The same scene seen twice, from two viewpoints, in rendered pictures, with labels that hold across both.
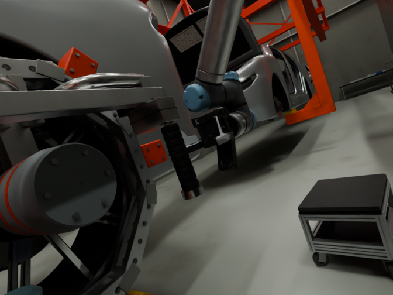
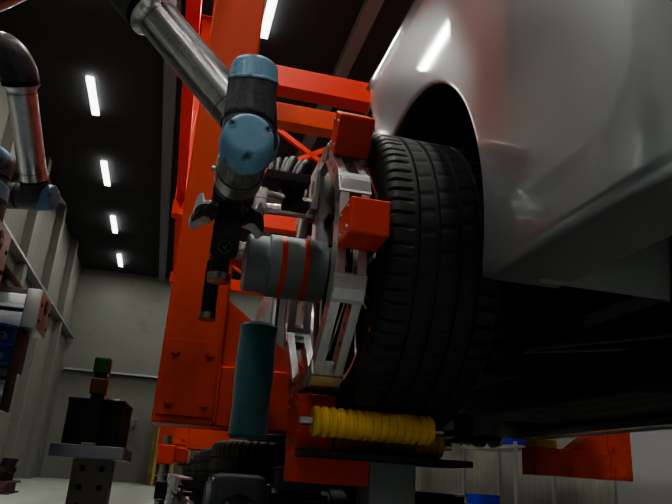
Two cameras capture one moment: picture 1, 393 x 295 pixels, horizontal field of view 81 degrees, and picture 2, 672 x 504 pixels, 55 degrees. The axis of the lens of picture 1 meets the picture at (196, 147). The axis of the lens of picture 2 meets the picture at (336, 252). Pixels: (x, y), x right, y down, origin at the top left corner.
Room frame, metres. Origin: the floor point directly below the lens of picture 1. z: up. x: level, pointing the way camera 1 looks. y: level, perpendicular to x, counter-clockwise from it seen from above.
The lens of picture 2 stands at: (1.42, -0.70, 0.40)
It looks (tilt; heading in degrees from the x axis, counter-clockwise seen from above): 19 degrees up; 132
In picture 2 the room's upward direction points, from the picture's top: 4 degrees clockwise
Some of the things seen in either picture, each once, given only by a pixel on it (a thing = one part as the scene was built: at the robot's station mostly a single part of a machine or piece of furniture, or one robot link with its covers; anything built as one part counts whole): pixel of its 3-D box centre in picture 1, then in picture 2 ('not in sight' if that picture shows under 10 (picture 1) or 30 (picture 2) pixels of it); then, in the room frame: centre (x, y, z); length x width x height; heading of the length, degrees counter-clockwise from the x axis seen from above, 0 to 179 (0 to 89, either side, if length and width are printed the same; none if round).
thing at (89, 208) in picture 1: (51, 192); (290, 268); (0.41, 0.27, 0.85); 0.21 x 0.14 x 0.14; 55
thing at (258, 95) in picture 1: (248, 85); not in sight; (5.03, -1.51, 1.49); 4.95 x 1.86 x 1.59; 145
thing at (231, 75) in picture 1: (227, 92); (252, 100); (0.72, -0.15, 0.95); 0.11 x 0.08 x 0.11; 134
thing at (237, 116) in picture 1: (231, 125); (237, 175); (0.67, -0.12, 0.85); 0.08 x 0.05 x 0.08; 55
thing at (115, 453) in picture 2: not in sight; (95, 453); (-0.27, 0.26, 0.44); 0.43 x 0.17 x 0.03; 145
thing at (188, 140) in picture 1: (182, 142); (257, 217); (0.56, 0.03, 0.85); 0.09 x 0.03 x 0.06; 114
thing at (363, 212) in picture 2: (147, 155); (362, 224); (0.71, 0.15, 0.85); 0.09 x 0.08 x 0.07; 145
